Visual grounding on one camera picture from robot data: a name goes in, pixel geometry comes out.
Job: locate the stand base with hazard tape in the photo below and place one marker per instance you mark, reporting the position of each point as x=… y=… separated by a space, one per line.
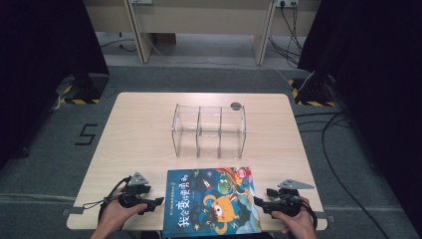
x=312 y=94
x=83 y=89

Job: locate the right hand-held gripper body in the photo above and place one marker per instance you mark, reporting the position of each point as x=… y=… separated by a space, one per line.
x=288 y=202

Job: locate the grey round table grommet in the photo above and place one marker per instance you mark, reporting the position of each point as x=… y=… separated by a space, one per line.
x=236 y=106

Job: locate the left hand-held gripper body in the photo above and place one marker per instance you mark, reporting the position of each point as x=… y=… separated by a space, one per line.
x=132 y=192

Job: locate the grey tape strip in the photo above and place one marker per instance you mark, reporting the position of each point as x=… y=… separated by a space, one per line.
x=73 y=210
x=326 y=217

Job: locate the colourful children's picture book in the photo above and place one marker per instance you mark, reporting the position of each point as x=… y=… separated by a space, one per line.
x=212 y=202

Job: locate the clear acrylic divided book rack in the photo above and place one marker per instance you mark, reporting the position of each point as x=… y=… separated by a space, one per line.
x=209 y=131

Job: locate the person's left hand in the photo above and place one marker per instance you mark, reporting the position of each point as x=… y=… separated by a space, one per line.
x=114 y=215

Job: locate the black curtain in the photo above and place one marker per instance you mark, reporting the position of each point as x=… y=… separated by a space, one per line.
x=40 y=66
x=375 y=83

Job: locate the person's right hand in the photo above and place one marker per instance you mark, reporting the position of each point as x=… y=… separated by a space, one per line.
x=298 y=225

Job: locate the white wall socket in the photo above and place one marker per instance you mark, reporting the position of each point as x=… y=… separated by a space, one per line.
x=287 y=3

